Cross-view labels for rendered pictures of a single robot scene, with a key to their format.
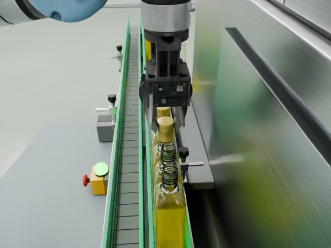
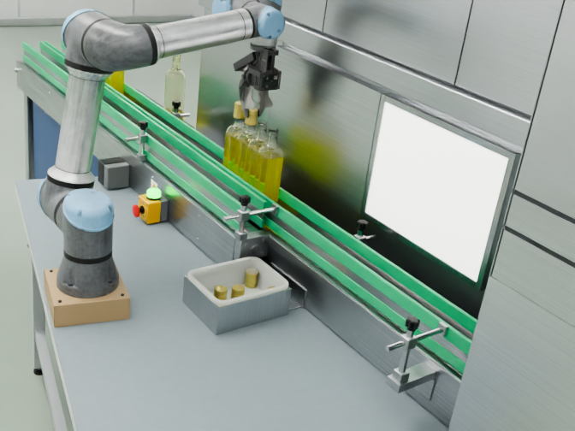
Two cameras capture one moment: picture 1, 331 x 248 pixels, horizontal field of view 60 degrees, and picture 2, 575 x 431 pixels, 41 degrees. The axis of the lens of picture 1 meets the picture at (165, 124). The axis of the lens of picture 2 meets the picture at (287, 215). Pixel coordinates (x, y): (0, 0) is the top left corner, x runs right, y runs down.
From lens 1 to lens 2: 179 cm
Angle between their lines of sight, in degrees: 31
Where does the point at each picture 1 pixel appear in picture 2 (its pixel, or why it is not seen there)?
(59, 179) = not seen: hidden behind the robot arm
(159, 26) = (267, 43)
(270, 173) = (334, 108)
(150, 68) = (255, 68)
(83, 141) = not seen: hidden behind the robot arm
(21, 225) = not seen: hidden behind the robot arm
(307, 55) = (343, 50)
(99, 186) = (156, 211)
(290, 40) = (334, 45)
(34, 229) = (115, 250)
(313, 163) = (354, 86)
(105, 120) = (111, 162)
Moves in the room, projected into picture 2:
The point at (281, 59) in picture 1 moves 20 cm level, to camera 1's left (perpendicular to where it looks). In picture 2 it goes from (330, 55) to (266, 56)
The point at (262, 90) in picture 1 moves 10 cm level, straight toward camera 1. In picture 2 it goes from (322, 71) to (330, 82)
